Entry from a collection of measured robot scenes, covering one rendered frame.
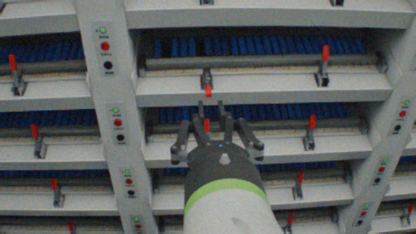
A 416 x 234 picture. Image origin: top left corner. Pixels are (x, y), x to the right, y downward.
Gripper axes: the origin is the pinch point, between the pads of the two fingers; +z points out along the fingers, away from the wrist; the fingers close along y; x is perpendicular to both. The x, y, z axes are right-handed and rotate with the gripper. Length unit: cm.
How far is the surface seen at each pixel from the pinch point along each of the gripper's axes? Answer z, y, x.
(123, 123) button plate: 17.6, -19.3, -9.0
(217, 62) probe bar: 21.6, 2.8, 3.6
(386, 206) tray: 32, 63, -52
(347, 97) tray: 17.8, 33.6, -4.5
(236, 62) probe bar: 21.7, 7.3, 3.5
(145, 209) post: 23.1, -17.7, -38.6
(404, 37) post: 15.9, 44.8, 10.5
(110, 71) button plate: 15.3, -20.3, 4.0
